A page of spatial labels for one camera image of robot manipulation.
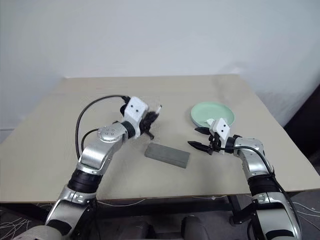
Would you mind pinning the grey glasses case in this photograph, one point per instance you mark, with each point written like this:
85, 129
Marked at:
167, 153

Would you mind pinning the light blue plate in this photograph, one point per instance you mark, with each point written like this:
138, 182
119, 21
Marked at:
191, 118

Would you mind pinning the dark rounded shape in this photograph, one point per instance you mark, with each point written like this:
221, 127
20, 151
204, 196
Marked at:
125, 230

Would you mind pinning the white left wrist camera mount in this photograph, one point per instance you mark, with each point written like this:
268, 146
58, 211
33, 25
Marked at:
136, 107

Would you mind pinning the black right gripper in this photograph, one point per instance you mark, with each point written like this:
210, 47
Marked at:
215, 146

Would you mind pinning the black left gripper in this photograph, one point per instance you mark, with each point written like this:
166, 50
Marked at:
145, 126

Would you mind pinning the black metal table frame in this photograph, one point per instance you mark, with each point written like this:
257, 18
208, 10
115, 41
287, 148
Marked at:
233, 205

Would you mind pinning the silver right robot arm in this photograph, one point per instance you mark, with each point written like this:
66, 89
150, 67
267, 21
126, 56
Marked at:
252, 150

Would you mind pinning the white tissue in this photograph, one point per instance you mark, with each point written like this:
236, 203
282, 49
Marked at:
209, 121

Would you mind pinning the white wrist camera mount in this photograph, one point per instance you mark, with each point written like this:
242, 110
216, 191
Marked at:
136, 107
222, 128

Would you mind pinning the mint green plate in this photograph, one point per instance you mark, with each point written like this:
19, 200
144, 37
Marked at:
212, 111

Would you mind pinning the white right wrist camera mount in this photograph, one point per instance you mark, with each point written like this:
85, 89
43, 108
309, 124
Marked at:
222, 128

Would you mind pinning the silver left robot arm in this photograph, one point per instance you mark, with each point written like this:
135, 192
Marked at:
97, 155

